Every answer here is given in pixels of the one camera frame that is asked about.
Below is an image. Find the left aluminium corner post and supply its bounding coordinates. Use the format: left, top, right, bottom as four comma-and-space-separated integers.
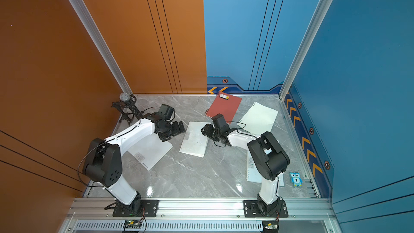
69, 0, 133, 94

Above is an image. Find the torn white page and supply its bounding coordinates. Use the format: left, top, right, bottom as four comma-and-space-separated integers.
240, 102, 279, 135

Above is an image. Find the aluminium front rail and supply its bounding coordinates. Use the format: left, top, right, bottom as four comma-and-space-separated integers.
59, 198, 341, 233

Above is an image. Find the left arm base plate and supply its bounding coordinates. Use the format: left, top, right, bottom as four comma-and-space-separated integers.
112, 199, 160, 217

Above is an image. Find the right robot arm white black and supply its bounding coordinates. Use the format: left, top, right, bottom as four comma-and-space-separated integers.
201, 124, 290, 213

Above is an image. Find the aluminium corner post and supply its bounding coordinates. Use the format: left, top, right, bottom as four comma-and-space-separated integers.
69, 0, 133, 94
279, 0, 333, 100

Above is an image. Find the right circuit board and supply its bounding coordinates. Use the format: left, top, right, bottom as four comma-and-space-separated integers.
262, 221, 279, 233

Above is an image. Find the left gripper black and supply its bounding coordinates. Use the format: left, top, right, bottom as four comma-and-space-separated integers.
160, 120, 187, 142

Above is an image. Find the right aluminium corner post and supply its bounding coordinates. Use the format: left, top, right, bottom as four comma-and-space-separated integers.
279, 0, 333, 100

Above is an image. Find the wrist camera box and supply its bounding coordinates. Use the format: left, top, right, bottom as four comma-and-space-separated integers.
212, 114, 229, 129
157, 104, 175, 121

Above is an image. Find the black microphone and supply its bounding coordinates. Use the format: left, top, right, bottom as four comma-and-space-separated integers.
111, 92, 142, 125

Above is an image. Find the white spiral notebook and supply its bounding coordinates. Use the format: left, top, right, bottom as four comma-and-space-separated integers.
247, 132, 290, 187
128, 134, 173, 170

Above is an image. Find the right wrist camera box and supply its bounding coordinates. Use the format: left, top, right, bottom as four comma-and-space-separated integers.
212, 114, 229, 129

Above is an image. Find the blue owl number card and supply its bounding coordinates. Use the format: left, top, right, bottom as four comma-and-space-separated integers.
290, 172, 303, 187

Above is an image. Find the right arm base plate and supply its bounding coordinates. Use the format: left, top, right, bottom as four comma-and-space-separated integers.
243, 200, 289, 218

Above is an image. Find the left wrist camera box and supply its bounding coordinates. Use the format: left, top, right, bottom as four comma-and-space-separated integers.
157, 104, 175, 121

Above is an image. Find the left green circuit board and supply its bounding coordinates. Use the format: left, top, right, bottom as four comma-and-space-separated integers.
122, 220, 145, 231

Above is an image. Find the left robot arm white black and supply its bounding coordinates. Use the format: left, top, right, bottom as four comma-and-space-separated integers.
80, 119, 185, 209

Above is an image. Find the red spiral notebook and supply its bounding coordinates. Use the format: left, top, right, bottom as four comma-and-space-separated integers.
205, 92, 242, 124

